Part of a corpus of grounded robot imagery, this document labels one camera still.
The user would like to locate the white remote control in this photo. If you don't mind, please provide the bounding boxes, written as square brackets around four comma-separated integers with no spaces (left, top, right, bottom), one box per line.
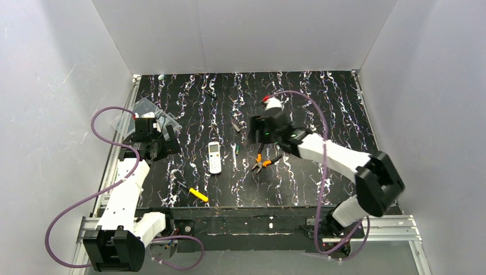
[208,142,222,175]

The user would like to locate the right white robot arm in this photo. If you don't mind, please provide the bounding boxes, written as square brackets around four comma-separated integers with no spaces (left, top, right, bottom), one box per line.
[248,107,405,235]

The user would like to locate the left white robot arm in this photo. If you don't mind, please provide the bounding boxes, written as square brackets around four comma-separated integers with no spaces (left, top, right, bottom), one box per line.
[83,112,180,272]

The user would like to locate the clear plastic screw box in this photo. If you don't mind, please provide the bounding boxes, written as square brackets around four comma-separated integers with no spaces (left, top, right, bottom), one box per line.
[111,99,182,140]

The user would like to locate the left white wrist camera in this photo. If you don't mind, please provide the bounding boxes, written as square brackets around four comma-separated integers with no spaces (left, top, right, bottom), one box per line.
[134,112,156,119]

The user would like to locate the orange handled pliers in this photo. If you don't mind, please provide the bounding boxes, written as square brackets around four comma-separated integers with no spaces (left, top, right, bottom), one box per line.
[251,143,283,173]

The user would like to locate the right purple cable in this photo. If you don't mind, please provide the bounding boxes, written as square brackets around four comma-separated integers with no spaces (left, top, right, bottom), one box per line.
[272,90,371,262]

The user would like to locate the yellow handled screwdriver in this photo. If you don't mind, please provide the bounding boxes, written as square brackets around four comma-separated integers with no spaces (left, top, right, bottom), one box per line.
[177,182,209,203]

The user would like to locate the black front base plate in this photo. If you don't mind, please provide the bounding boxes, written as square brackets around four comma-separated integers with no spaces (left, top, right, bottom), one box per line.
[167,206,365,253]

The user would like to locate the aluminium frame rail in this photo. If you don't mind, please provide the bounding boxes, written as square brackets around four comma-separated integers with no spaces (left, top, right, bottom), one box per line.
[323,215,432,274]

